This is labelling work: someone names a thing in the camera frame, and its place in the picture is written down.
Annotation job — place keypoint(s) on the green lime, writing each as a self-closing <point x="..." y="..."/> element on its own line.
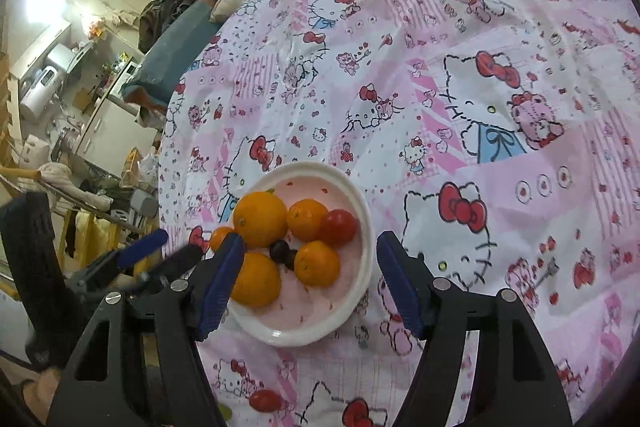
<point x="226" y="413"/>

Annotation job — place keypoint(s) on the teal pillow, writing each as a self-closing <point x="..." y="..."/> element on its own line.
<point x="154" y="82"/>

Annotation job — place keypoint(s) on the large orange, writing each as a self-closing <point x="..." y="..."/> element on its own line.
<point x="260" y="219"/>

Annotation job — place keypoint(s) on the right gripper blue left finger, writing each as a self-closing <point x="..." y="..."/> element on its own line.
<point x="213" y="281"/>

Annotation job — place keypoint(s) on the red cherry tomato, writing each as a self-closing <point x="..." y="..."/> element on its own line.
<point x="338" y="228"/>
<point x="265" y="401"/>

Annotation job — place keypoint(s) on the dark grape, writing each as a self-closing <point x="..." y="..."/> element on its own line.
<point x="281" y="253"/>

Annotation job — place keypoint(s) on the pink strawberry plate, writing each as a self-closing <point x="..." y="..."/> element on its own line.
<point x="302" y="315"/>

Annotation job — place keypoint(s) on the pink Hello Kitty bedsheet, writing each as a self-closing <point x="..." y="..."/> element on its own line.
<point x="499" y="138"/>

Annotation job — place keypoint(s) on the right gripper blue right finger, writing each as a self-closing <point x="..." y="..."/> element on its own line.
<point x="409" y="282"/>

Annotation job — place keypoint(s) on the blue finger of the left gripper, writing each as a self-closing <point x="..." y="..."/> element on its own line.
<point x="144" y="247"/>

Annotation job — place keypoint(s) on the medium orange with sticker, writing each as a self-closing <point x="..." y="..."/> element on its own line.
<point x="258" y="283"/>

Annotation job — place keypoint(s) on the small mandarin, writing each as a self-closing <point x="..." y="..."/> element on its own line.
<point x="217" y="237"/>
<point x="317" y="265"/>
<point x="305" y="218"/>

